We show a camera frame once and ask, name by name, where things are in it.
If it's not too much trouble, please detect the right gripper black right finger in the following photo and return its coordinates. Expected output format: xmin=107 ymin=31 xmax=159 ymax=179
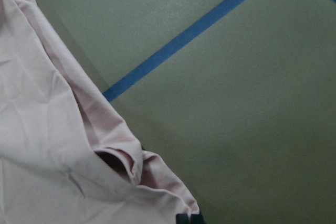
xmin=190 ymin=213 xmax=205 ymax=224

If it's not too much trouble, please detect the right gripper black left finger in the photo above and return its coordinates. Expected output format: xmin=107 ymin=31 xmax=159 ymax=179
xmin=175 ymin=214 xmax=190 ymax=224

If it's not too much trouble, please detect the pink Snoopy t-shirt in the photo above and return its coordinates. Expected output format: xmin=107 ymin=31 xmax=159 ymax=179
xmin=1 ymin=0 xmax=201 ymax=223

